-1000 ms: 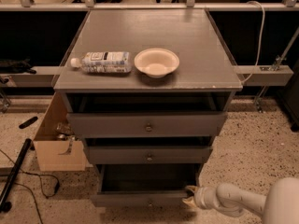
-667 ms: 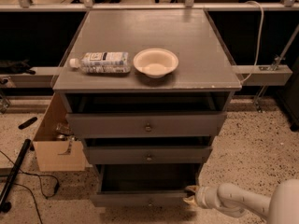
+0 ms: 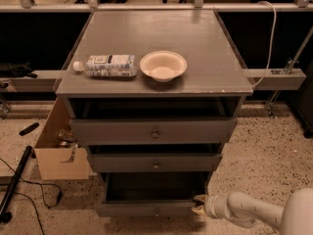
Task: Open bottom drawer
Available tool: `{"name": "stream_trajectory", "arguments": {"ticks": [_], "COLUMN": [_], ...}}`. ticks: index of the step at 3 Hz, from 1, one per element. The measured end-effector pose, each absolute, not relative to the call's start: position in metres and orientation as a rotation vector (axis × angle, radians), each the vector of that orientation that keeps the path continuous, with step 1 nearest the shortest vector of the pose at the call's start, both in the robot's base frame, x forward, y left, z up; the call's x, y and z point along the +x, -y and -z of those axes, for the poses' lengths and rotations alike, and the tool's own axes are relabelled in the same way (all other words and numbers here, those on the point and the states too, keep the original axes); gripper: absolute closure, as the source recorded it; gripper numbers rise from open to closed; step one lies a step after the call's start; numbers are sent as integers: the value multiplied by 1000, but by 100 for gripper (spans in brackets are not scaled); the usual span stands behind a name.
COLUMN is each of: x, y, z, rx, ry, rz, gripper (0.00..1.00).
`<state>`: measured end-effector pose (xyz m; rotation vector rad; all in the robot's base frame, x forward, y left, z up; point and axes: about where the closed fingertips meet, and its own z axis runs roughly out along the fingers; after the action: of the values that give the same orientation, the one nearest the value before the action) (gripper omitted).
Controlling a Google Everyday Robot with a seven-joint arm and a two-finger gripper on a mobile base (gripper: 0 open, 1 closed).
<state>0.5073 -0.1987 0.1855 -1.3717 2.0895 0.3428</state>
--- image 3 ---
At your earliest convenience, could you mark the clear plastic water bottle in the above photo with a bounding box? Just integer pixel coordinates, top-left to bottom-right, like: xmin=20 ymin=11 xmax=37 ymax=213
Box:
xmin=72 ymin=55 xmax=137 ymax=77

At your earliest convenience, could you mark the small black floor object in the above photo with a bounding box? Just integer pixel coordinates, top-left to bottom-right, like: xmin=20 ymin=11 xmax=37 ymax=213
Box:
xmin=19 ymin=122 xmax=39 ymax=136

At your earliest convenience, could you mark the grey wooden drawer cabinet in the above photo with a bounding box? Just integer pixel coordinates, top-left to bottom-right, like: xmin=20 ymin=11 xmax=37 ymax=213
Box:
xmin=57 ymin=10 xmax=252 ymax=199

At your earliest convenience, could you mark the grey top drawer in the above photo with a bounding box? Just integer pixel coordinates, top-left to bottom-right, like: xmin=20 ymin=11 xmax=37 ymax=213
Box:
xmin=69 ymin=117 xmax=237 ymax=145

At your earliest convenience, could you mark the open cardboard box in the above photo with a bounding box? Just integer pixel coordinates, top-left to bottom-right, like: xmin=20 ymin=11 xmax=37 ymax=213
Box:
xmin=34 ymin=99 xmax=91 ymax=180

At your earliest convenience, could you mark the black floor cable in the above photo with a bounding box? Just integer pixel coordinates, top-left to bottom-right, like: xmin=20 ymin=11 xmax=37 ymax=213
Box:
xmin=0 ymin=157 xmax=64 ymax=235

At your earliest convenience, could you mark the grey bottom drawer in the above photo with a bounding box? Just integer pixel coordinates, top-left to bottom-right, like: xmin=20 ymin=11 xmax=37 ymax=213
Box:
xmin=95 ymin=171 xmax=211 ymax=217

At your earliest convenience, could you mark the black pole on floor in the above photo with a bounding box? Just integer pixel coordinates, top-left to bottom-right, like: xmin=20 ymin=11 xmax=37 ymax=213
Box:
xmin=0 ymin=146 xmax=32 ymax=223

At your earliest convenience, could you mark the grey middle drawer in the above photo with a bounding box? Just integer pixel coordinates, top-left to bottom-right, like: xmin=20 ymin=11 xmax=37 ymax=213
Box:
xmin=87 ymin=154 xmax=221 ymax=172

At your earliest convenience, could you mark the grey drawer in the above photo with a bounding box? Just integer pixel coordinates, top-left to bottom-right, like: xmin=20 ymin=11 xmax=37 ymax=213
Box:
xmin=69 ymin=117 xmax=237 ymax=145
xmin=95 ymin=171 xmax=211 ymax=217
xmin=87 ymin=154 xmax=221 ymax=172

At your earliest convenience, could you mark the white paper bowl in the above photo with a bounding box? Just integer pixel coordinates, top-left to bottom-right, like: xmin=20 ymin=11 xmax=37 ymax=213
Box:
xmin=140 ymin=51 xmax=187 ymax=82

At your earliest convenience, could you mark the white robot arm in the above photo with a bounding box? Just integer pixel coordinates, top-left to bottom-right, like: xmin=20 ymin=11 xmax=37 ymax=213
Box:
xmin=192 ymin=188 xmax=313 ymax=235

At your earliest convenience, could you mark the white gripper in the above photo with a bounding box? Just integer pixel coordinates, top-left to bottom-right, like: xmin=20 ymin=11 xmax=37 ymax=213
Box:
xmin=192 ymin=195 xmax=229 ymax=219

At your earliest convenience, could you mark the metal railing frame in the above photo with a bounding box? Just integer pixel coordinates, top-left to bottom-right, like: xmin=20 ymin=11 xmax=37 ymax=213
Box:
xmin=1 ymin=2 xmax=306 ymax=118

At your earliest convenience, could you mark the black bag on ledge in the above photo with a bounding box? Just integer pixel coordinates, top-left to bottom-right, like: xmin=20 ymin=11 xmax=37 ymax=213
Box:
xmin=0 ymin=62 xmax=37 ymax=78

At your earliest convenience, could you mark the white hanging cable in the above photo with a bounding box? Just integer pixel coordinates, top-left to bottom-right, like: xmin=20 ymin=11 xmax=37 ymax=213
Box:
xmin=250 ymin=0 xmax=278 ymax=90

